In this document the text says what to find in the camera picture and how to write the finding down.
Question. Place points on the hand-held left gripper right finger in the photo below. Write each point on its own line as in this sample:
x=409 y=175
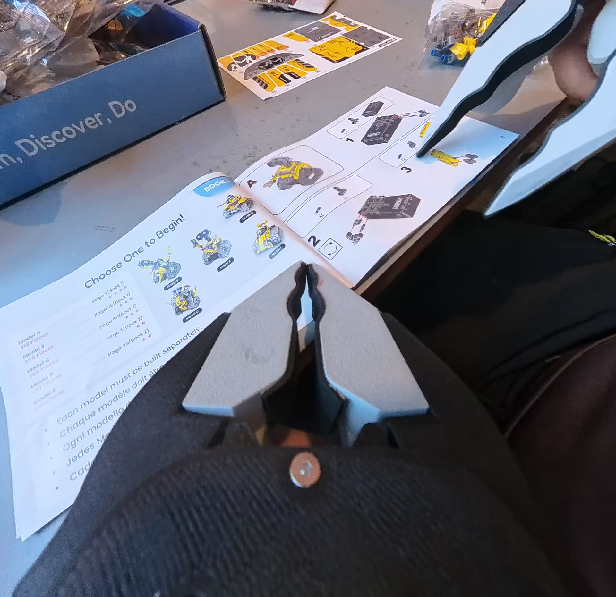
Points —
x=365 y=356

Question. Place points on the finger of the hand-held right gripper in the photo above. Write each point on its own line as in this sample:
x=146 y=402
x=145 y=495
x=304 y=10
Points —
x=558 y=166
x=476 y=82

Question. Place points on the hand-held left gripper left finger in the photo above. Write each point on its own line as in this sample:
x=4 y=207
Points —
x=236 y=356

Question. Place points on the robot kit instruction booklet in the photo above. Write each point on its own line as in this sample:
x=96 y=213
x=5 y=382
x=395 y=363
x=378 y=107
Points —
x=144 y=318

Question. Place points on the blue cardboard kit box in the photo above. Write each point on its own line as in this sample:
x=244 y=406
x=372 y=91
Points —
x=96 y=125

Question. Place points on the grey desk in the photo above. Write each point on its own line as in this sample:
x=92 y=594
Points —
x=168 y=140

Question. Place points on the person's right hand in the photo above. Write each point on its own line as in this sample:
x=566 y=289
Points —
x=570 y=77

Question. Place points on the bag of yellow blue parts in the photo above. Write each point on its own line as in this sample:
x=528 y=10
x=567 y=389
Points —
x=457 y=34

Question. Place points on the yellow and black sticker sheet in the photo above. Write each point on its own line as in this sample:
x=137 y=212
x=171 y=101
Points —
x=308 y=53

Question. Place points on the bags of parts in box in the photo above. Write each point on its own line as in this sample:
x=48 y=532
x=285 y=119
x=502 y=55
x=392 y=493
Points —
x=72 y=24

